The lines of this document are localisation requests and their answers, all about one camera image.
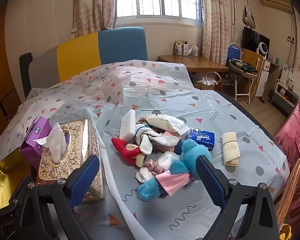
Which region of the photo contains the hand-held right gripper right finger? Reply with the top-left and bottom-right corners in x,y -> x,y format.
195,155 -> 280,240

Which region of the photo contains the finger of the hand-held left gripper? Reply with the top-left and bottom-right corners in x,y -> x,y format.
0,197 -> 20,240

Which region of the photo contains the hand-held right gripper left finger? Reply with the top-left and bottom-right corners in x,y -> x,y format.
17,155 -> 100,240

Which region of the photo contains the shiny gold box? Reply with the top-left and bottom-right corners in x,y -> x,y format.
0,152 -> 32,207

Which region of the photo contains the blue plush toy pink dress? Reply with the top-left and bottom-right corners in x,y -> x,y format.
137,139 -> 213,202

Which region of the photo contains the cream towel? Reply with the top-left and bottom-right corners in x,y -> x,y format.
221,132 -> 241,167

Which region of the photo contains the blue pocket tissue pack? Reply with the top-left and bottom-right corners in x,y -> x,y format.
188,127 -> 215,152

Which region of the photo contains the red plush doll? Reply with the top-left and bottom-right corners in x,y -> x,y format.
111,137 -> 147,167

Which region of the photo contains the pink scrunchie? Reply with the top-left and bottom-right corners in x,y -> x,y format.
146,158 -> 166,175

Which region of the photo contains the white knit sock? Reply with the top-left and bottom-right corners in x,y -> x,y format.
134,124 -> 181,155

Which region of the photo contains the ornate gold tissue box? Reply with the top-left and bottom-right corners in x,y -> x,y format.
37,119 -> 105,203

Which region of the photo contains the white tissue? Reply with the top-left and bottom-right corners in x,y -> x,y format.
44,122 -> 68,164

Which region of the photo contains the pink towel roll blue band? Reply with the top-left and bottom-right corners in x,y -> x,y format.
161,131 -> 189,153

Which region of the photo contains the purple tissue box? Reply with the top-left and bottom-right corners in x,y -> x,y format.
19,116 -> 53,168

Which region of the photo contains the cream wet wipes packet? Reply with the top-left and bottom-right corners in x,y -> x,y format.
145,114 -> 188,133

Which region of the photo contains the brown scrunchie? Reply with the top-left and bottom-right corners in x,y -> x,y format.
136,117 -> 151,128

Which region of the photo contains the rattan chair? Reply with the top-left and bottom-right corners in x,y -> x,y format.
274,157 -> 300,240

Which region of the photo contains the pink ruffled bedding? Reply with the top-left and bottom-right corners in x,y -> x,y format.
275,99 -> 300,220

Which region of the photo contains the white metal folding stool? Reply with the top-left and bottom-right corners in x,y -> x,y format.
227,62 -> 258,105

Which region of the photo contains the patterned bed sheet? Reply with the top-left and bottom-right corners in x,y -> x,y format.
0,59 -> 290,240

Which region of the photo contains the white tote bag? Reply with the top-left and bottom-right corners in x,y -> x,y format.
192,71 -> 222,86

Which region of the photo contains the wooden wardrobe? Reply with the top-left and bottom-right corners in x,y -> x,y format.
0,5 -> 23,130

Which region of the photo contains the low grey shelf unit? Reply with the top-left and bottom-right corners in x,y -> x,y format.
271,81 -> 300,117

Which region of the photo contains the black upright board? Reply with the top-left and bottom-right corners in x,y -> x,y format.
19,52 -> 33,93

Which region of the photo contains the small side cabinet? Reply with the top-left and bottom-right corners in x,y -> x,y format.
255,57 -> 279,103

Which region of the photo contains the wooden desk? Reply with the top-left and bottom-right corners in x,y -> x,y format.
157,54 -> 230,91

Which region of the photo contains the black oblong object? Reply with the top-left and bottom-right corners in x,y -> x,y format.
229,58 -> 258,73

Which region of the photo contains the grey yellow blue headboard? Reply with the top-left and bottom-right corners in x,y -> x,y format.
27,26 -> 148,98

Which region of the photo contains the leaning wooden board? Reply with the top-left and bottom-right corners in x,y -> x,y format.
240,47 -> 264,98

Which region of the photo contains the blue folding chair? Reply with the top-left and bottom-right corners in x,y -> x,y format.
226,43 -> 242,66

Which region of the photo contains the white printed carton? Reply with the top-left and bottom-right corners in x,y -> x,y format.
277,64 -> 300,91

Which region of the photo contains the desk toiletries group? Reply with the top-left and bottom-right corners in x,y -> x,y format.
174,40 -> 199,57

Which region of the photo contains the white round fan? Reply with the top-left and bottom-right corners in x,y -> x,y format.
255,43 -> 267,55

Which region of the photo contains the black monitor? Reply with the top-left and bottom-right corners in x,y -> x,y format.
241,26 -> 270,55

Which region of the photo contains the beige hanging bag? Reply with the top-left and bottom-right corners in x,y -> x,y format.
242,4 -> 257,29

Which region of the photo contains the metal stand pole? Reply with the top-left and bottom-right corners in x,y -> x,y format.
231,0 -> 246,46

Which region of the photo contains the barred window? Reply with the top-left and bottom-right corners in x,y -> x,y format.
114,0 -> 203,21

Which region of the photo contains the wall air conditioner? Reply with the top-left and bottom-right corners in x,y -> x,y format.
259,0 -> 293,13

